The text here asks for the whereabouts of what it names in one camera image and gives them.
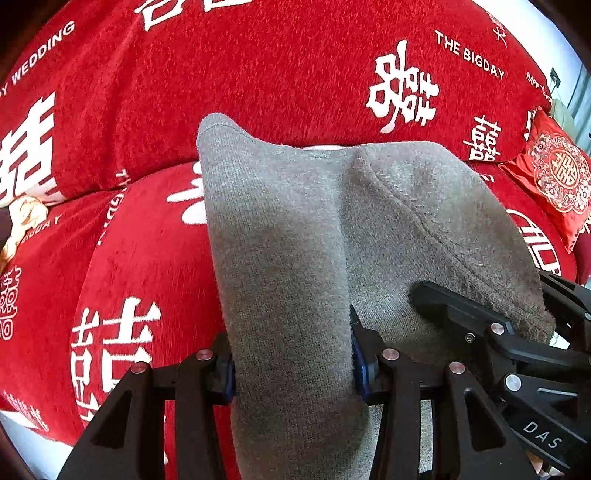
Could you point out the red embroidered cushion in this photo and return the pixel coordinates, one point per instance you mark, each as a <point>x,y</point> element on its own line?
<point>554,175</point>

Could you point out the dark purple garment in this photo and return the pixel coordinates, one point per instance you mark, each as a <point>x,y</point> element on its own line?
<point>3,227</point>

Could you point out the pale green cloth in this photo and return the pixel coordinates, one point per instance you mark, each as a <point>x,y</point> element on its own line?
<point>563,113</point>

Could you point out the grey knit garment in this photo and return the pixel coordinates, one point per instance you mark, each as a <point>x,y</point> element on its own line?
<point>295,240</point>

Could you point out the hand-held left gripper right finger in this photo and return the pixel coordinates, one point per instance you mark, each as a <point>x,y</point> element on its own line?
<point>360,374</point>

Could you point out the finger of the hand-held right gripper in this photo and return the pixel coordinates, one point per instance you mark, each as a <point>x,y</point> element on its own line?
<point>461,314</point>
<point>568,300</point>

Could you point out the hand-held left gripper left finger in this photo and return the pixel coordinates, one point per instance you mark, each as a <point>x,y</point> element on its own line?
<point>229,381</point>

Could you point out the yellow orange garment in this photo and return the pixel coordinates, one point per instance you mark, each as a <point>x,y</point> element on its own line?
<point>23,219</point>

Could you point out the red printed sofa cover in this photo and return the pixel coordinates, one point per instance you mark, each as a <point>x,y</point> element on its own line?
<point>231,83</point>

